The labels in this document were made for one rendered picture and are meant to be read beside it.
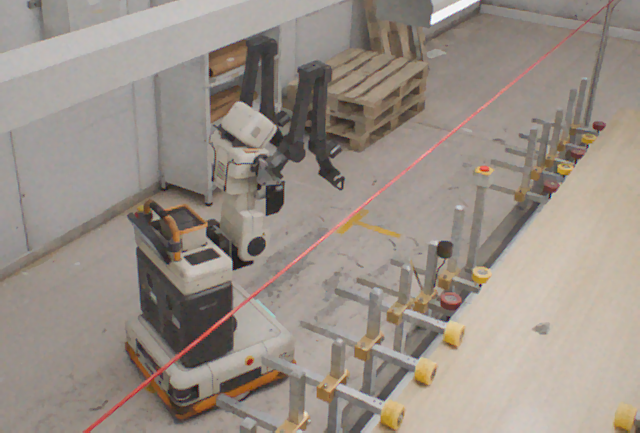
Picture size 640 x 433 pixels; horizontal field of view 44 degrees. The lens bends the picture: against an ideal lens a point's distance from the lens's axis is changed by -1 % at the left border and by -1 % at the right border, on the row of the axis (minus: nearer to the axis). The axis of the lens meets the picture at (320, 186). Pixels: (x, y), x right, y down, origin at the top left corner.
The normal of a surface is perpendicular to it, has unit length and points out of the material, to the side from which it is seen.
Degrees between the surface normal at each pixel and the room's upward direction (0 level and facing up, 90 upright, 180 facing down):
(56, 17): 90
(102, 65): 90
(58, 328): 0
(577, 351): 0
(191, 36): 90
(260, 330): 0
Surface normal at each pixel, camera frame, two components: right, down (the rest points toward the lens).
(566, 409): 0.04, -0.89
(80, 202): 0.86, 0.26
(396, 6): -0.51, 0.37
